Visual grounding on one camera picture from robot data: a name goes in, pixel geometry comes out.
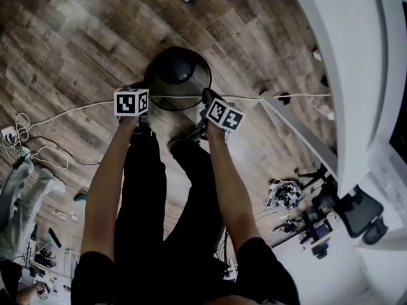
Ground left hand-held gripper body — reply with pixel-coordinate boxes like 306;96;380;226
113;88;150;118

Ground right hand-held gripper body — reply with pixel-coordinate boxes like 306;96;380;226
200;88;247;132

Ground black mesh waste bin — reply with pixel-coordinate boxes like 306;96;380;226
144;46;212;111

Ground person's left forearm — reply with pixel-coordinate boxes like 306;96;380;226
80;116;141;264

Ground person's right forearm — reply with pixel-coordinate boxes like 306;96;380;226
206;128;265;257

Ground person's right shoe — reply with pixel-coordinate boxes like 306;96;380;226
167;128;208;154

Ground clear plastic floor bottles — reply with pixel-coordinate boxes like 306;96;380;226
308;95;336;121

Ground white and blue robot device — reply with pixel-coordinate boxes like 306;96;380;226
265;179;307;210

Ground person's black trousers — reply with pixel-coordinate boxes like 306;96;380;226
113;128;227;266

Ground white table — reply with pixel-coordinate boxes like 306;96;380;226
181;0;389;197

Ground small black floor device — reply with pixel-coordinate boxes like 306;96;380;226
274;217;303;233

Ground round wooden table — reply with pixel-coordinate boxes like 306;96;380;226
301;233;333;252

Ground black office chair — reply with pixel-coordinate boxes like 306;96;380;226
296;165;389;245

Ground person's black shirt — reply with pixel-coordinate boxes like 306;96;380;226
70;236;300;305

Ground long white floor cable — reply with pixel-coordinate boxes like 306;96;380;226
0;91;332;172

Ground black floor cable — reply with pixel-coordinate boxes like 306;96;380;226
0;131;103;178

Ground black frame stool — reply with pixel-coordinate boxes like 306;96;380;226
301;209;333;245

